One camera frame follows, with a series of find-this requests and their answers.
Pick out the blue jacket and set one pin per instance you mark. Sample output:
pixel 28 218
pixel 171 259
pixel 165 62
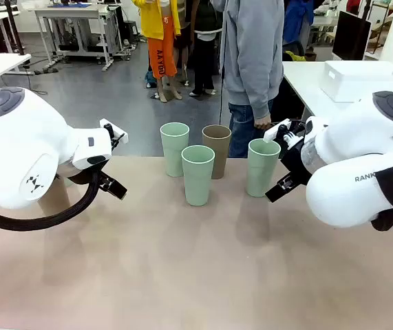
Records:
pixel 296 20

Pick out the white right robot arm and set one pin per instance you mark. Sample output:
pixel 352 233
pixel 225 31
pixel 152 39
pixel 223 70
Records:
pixel 354 151

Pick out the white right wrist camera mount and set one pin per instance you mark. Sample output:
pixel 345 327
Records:
pixel 275 132

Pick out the light green plastic cup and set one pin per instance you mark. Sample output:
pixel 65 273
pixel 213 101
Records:
pixel 198 178
pixel 175 154
pixel 261 172

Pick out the person in black clothes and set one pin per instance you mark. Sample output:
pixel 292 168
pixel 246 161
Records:
pixel 203 51

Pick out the person in grey hoodie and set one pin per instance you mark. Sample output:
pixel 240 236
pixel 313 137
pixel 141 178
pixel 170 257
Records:
pixel 251 51

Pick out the grey metal desk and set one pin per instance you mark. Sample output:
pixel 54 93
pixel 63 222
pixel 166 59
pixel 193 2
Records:
pixel 69 12

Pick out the white side table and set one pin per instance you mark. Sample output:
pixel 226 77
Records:
pixel 306 82

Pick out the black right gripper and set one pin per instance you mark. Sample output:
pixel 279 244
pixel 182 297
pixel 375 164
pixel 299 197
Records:
pixel 297 158

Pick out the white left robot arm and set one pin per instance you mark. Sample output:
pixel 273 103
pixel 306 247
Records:
pixel 17 148

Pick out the black office chair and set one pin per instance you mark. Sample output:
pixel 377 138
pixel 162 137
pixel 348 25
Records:
pixel 292 48

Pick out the person's left forearm grey sleeve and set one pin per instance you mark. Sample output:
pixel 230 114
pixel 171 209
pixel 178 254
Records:
pixel 266 96

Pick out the person's left hand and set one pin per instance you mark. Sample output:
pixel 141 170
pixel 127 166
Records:
pixel 263 122

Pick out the black computer monitor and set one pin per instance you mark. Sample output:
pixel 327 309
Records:
pixel 349 38

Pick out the white plastic basket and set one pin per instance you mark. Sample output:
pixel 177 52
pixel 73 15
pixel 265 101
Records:
pixel 361 82

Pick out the black tripod pole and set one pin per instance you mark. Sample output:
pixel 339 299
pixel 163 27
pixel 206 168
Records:
pixel 13 31

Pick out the mannequin yellow jacket orange trousers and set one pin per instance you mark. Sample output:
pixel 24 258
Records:
pixel 161 58

